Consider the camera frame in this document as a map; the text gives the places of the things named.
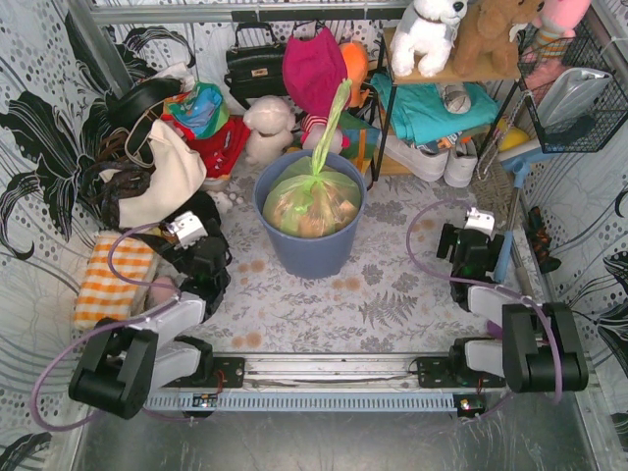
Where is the blue trash bin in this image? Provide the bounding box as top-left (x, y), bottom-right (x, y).
top-left (253, 150), bottom-right (367, 280)

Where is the green plastic trash bag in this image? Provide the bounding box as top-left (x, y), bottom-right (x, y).
top-left (262, 78), bottom-right (362, 238)

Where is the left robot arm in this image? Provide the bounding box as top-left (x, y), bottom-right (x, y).
top-left (69, 212), bottom-right (232, 419)

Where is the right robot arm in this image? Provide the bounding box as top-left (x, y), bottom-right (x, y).
top-left (417, 223), bottom-right (589, 393)

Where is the cream canvas tote bag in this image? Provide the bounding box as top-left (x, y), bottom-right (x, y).
top-left (96, 120), bottom-right (206, 229)

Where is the silver foil bag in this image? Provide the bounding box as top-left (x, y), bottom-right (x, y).
top-left (537, 68), bottom-right (613, 128)

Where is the magenta fabric bag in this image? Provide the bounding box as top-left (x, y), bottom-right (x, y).
top-left (283, 26), bottom-right (347, 117)

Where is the pink cylindrical pouch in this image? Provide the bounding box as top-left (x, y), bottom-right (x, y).
top-left (145, 276), bottom-right (178, 309)

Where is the black cloth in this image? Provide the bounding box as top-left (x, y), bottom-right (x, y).
top-left (165, 191), bottom-right (221, 236)

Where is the black orange tool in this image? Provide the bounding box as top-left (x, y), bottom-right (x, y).
top-left (526, 206), bottom-right (561, 275)

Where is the right white sneaker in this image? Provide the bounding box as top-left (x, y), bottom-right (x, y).
top-left (443, 139), bottom-right (478, 188)

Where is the white sneaker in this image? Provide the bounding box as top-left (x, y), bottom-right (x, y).
top-left (443, 139), bottom-right (478, 188)
top-left (385, 134), bottom-right (448, 183)

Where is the left white sneaker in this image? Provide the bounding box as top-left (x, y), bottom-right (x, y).
top-left (385, 134), bottom-right (448, 183)

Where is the orange checkered towel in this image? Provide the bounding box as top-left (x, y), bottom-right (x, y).
top-left (74, 231), bottom-right (159, 330)

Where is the red clothing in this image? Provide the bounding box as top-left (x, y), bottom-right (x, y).
top-left (187, 116), bottom-right (251, 179)

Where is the yellow plush toy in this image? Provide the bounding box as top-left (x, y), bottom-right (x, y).
top-left (497, 118), bottom-right (530, 152)

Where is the teal folded cloth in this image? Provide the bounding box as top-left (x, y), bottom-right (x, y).
top-left (391, 83), bottom-right (499, 144)

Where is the colourful patterned cloth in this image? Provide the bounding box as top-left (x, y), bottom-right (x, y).
top-left (161, 82), bottom-right (230, 140)

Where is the grey patterned plush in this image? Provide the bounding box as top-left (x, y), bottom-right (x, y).
top-left (437, 82), bottom-right (472, 114)

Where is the rainbow striped cloth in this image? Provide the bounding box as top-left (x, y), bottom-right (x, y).
top-left (337, 111), bottom-right (381, 175)

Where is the cream plush lamb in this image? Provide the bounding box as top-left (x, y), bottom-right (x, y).
top-left (243, 95), bottom-right (296, 165)

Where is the pink white plush doll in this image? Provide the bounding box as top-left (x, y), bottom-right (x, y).
top-left (300, 114), bottom-right (350, 154)

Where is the black round hat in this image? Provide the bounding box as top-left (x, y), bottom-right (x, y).
top-left (105, 78), bottom-right (183, 129)

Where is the wooden metal shelf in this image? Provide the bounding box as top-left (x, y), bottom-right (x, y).
top-left (365, 27), bottom-right (521, 189)

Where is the black leather handbag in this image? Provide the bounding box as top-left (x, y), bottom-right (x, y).
top-left (224, 22), bottom-right (288, 110)

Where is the brown teddy bear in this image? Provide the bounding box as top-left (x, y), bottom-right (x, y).
top-left (452, 0), bottom-right (545, 77)

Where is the white plush dog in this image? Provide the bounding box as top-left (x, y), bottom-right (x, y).
top-left (391, 0), bottom-right (468, 78)

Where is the orange plush toy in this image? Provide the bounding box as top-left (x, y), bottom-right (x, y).
top-left (340, 41), bottom-right (369, 108)

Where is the pink plush toy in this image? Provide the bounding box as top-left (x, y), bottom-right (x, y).
top-left (531, 0), bottom-right (591, 60)

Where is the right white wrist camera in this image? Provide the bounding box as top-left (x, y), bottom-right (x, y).
top-left (463, 206), bottom-right (496, 238)

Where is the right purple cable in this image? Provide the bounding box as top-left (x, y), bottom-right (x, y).
top-left (406, 198), bottom-right (563, 423)

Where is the purple cable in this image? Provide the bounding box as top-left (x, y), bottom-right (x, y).
top-left (30, 220), bottom-right (217, 435)
top-left (406, 198), bottom-right (563, 423)

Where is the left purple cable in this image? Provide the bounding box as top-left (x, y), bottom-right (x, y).
top-left (30, 220), bottom-right (217, 435)

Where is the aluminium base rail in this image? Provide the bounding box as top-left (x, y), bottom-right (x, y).
top-left (73, 350), bottom-right (600, 418)

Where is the black wire basket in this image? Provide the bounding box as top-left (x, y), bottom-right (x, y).
top-left (518, 23), bottom-right (627, 153)

